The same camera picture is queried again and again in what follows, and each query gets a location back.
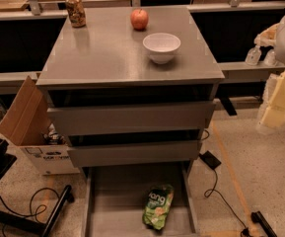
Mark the black power adapter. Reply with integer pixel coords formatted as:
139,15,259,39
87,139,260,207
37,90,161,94
199,151,221,170

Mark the black floor bar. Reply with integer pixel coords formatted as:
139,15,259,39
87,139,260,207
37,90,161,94
250,211,277,237

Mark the grey bottom drawer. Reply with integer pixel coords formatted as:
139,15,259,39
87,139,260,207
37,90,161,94
81,162,199,237

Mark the left clear sanitizer bottle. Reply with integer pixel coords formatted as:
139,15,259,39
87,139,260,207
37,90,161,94
245,44,261,66

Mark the green rice chip bag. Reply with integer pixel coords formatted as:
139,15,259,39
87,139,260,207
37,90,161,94
142,184,175,230

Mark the gold patterned drink can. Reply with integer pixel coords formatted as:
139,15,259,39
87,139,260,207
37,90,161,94
65,0,86,28

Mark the cardboard box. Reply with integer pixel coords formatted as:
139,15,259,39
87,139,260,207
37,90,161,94
0,76,79,175

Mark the grey drawer cabinet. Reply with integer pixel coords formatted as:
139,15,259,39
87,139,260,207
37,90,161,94
36,5,226,237

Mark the clear sanitizer bottle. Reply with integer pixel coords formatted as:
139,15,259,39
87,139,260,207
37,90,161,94
264,49,277,66
245,44,261,66

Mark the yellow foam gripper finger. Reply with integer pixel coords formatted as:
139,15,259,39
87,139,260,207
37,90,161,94
256,71,285,134

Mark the black stand base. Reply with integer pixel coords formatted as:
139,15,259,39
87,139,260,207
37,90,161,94
0,138,74,237

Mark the right clear sanitizer bottle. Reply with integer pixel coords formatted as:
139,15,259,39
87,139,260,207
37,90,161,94
264,49,277,66

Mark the grey middle drawer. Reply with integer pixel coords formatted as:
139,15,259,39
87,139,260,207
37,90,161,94
68,140,201,167

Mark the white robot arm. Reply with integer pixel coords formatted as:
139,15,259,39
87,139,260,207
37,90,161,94
254,16,285,134

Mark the grey top drawer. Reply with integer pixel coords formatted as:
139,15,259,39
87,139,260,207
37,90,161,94
47,102,215,135

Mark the grey drawer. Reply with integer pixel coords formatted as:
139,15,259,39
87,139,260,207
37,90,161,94
47,102,215,135
81,162,199,237
68,140,201,167

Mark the black adapter cable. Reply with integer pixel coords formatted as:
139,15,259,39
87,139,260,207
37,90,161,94
203,168,250,237

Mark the white bowl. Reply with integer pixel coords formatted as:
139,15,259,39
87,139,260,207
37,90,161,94
143,33,181,64

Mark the red apple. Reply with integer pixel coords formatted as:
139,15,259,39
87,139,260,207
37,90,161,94
130,9,149,31

